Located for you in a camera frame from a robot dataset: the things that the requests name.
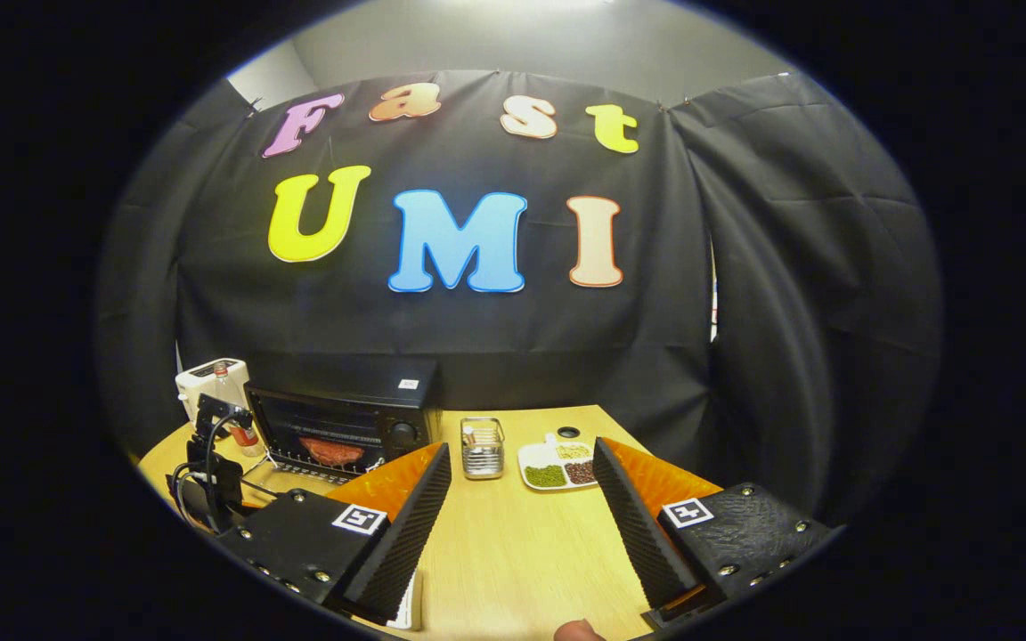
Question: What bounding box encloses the red-brown meat slice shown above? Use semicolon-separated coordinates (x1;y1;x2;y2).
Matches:
299;436;367;467

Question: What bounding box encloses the black electric oven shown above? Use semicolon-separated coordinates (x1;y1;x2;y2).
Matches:
243;354;444;486

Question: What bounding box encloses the white divided tray of beans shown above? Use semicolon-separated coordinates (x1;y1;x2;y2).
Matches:
517;433;603;491

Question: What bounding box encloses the black backdrop cloth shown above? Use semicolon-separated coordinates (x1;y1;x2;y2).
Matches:
94;69;946;526

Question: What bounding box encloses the white toaster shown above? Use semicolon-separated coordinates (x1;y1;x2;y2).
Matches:
175;358;251;424

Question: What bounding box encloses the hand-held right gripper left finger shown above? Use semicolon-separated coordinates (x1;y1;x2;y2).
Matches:
224;442;453;626

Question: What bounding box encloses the white food tray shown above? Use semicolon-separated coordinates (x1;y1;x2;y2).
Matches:
387;570;425;631

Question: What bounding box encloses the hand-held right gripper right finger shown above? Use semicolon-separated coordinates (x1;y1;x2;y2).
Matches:
591;436;835;629

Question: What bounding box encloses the metal wire basket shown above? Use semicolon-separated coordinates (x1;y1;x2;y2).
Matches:
460;417;506;481

